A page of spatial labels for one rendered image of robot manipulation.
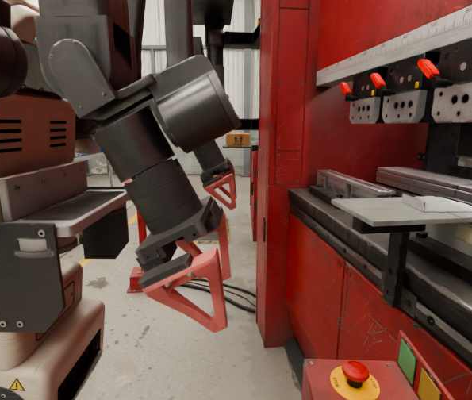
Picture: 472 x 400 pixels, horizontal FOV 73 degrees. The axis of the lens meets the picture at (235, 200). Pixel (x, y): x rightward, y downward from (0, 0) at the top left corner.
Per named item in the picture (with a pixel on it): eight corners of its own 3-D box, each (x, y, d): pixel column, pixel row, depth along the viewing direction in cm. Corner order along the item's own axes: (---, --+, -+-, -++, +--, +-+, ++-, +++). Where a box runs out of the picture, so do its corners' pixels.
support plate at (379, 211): (330, 203, 75) (331, 199, 75) (432, 200, 78) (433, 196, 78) (372, 226, 58) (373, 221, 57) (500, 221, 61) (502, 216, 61)
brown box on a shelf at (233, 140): (224, 145, 306) (224, 132, 303) (251, 145, 306) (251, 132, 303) (222, 148, 277) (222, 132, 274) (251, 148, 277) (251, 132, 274)
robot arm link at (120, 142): (104, 127, 32) (75, 127, 27) (163, 94, 32) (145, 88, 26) (139, 186, 34) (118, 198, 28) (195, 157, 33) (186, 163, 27)
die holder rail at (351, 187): (316, 190, 149) (317, 169, 147) (328, 189, 150) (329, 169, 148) (375, 220, 101) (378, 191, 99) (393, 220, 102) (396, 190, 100)
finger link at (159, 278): (252, 287, 33) (210, 209, 31) (255, 330, 26) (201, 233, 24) (195, 313, 34) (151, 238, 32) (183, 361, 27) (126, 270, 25)
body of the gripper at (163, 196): (218, 208, 37) (187, 150, 35) (210, 239, 27) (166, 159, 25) (170, 232, 37) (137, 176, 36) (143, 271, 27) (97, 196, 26)
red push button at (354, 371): (337, 376, 51) (339, 356, 51) (362, 377, 51) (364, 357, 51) (344, 397, 48) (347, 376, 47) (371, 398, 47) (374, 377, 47)
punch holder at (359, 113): (348, 123, 113) (352, 74, 110) (370, 123, 114) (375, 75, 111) (371, 123, 99) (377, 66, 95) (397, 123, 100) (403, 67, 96)
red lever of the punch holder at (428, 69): (418, 57, 72) (438, 82, 67) (434, 57, 73) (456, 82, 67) (413, 64, 74) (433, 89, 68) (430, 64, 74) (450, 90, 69)
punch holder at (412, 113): (381, 123, 94) (386, 63, 90) (407, 123, 95) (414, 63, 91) (415, 122, 80) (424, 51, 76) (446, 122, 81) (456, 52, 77)
